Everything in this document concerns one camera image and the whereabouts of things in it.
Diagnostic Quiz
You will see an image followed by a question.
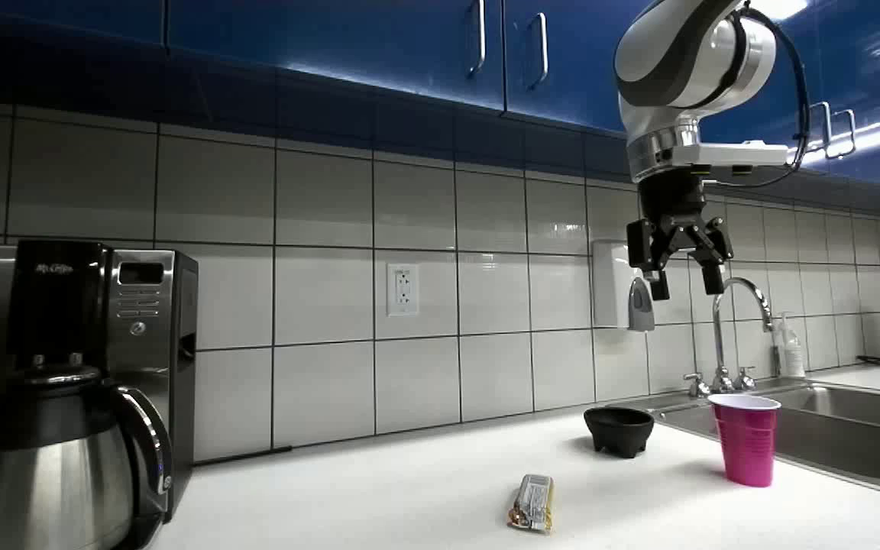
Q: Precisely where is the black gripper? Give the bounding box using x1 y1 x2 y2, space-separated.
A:
627 169 732 300

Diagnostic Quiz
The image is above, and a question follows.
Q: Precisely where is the foil snack pack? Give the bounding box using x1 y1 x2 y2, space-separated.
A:
507 473 552 534

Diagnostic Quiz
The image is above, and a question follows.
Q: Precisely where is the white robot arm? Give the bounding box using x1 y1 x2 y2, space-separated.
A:
613 0 811 300

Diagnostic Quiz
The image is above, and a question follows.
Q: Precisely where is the black bowl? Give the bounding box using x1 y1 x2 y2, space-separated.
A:
584 405 654 458

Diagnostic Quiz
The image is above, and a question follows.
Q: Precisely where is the blue upper cabinet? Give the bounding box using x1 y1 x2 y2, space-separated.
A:
0 0 880 212

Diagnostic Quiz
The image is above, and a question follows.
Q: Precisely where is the steel kitchen sink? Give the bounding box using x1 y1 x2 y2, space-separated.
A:
650 380 880 502

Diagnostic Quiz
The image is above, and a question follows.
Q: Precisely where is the white soap dispenser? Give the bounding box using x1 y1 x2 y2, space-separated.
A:
593 242 654 333

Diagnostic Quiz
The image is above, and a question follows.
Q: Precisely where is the chrome sink faucet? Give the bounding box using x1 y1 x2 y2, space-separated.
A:
685 275 775 397

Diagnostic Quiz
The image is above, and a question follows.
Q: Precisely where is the clear soap bottle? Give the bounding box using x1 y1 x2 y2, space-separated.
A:
773 319 808 380

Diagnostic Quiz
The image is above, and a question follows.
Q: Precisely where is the pink plastic cup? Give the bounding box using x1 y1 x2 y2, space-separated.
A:
710 394 783 484

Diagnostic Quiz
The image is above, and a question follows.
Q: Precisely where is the black steel coffee maker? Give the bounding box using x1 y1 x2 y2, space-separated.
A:
0 239 198 528

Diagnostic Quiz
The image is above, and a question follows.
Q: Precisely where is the steel coffee carafe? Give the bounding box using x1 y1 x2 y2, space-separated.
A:
0 370 173 550

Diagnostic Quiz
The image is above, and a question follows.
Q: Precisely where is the steel handles far cabinet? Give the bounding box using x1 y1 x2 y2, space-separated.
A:
808 101 859 163

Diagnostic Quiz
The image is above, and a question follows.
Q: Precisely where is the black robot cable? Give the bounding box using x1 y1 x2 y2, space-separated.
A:
703 6 814 192

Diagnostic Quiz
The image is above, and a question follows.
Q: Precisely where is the steel cabinet handle right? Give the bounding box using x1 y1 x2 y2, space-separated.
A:
535 11 551 84

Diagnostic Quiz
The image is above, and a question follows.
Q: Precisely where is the steel cabinet handle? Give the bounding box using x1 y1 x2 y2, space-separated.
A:
469 0 490 77
535 11 551 84

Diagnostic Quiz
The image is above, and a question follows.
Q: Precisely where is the white wall outlet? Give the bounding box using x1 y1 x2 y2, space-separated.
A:
389 261 420 313

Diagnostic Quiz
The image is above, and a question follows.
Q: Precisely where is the steel cabinet handle left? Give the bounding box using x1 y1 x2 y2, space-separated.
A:
469 0 490 77

